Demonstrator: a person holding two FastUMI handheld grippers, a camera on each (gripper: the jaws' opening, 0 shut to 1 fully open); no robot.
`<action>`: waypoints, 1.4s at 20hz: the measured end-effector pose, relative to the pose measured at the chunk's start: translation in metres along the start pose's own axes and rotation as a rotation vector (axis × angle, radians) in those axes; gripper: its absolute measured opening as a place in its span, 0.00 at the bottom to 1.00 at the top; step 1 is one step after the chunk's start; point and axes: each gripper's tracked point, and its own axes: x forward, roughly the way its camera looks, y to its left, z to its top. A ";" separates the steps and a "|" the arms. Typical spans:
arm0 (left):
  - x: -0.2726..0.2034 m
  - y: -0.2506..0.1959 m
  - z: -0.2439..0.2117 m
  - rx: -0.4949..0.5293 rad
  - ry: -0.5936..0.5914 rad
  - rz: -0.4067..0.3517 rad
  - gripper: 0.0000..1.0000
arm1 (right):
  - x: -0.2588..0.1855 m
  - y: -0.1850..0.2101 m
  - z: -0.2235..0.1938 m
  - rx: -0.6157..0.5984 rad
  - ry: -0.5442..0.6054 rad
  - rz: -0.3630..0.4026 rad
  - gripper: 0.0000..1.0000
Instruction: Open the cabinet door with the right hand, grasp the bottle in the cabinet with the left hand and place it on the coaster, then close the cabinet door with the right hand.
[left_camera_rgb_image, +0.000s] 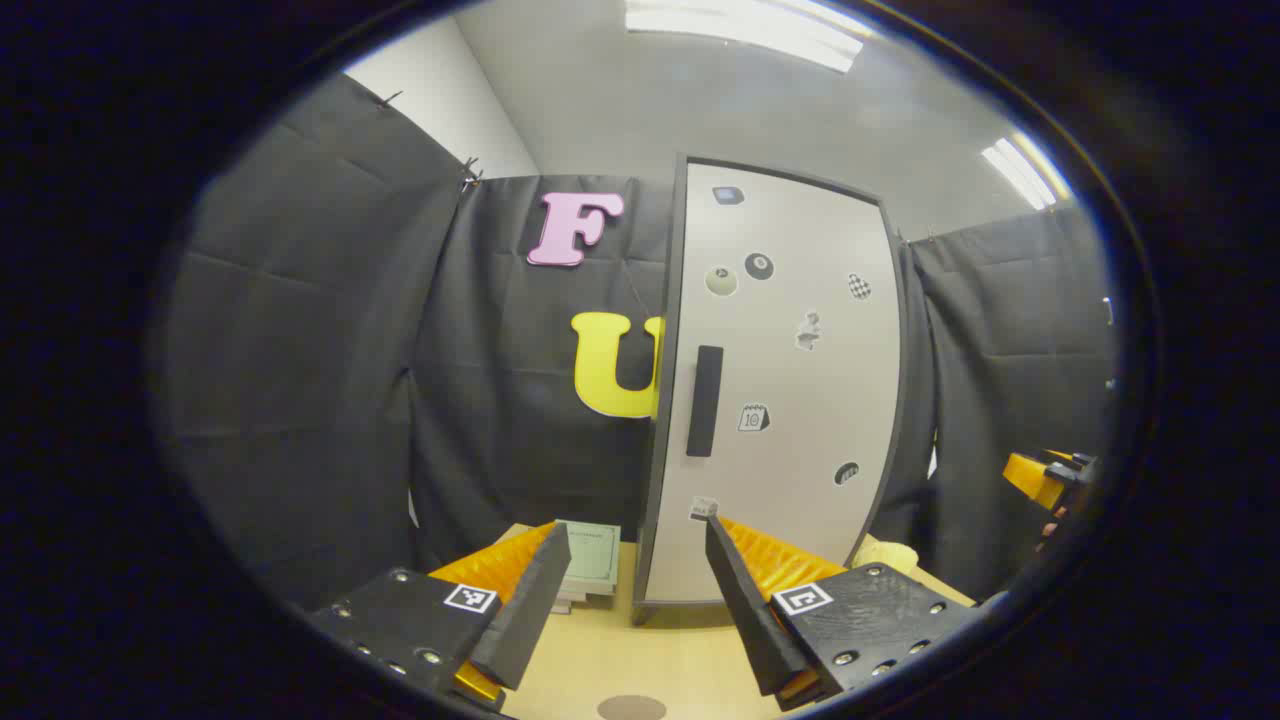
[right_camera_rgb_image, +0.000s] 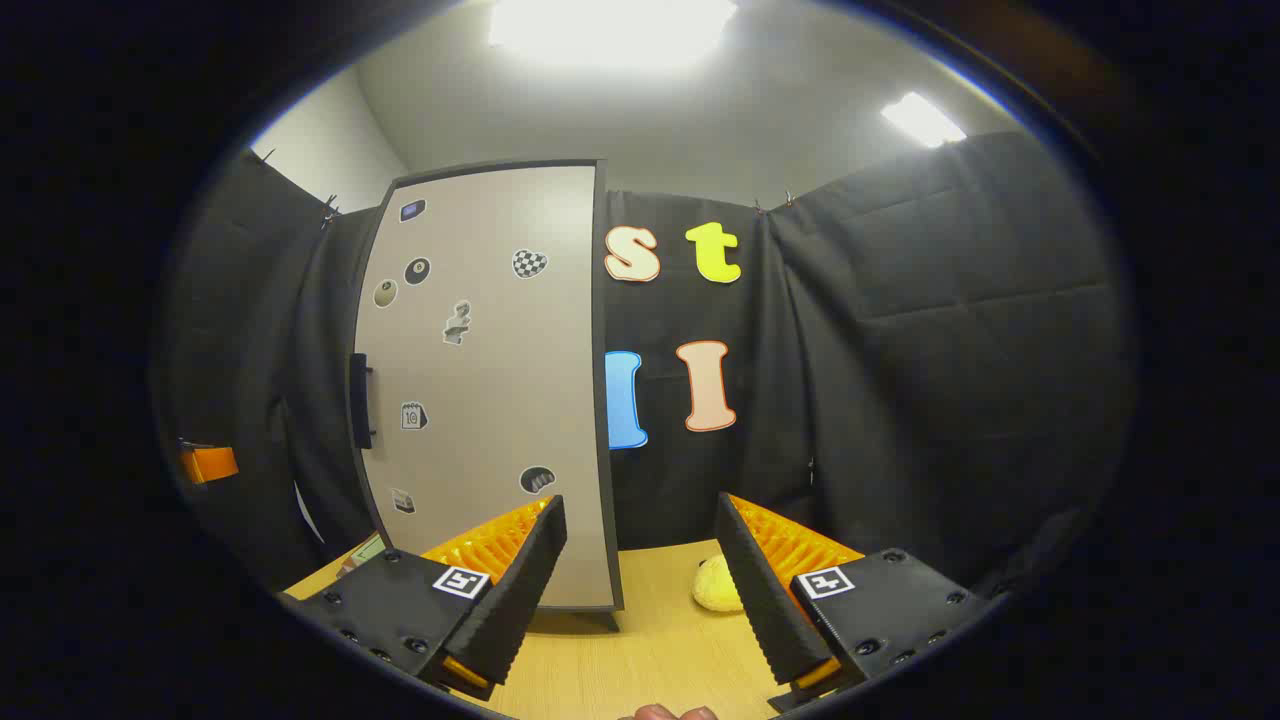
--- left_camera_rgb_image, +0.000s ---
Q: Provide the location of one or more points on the brown cover book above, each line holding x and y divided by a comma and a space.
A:
590, 600

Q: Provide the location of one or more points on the long ceiling light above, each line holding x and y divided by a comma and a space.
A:
740, 25

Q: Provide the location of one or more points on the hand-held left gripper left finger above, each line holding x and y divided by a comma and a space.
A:
530, 610

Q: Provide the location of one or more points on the metal cloth clip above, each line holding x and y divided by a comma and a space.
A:
470, 174
388, 98

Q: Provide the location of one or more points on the grey cover book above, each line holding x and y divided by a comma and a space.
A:
580, 609

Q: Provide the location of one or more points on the yellow bumpy ball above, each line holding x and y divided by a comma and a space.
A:
897, 555

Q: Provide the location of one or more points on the white cabinet door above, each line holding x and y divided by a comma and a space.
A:
790, 480

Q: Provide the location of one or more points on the brown round coaster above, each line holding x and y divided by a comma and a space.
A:
632, 708

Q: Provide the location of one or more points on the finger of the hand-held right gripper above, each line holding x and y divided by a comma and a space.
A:
1030, 475

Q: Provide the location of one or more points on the grey cabinet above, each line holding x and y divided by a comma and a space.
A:
651, 500

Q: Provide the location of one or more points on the small ceiling light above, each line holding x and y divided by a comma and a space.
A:
1025, 172

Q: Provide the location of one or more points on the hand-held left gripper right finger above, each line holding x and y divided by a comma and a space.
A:
745, 620

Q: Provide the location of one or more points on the black backdrop cloth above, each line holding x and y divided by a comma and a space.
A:
320, 380

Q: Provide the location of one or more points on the green book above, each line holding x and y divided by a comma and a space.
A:
592, 555

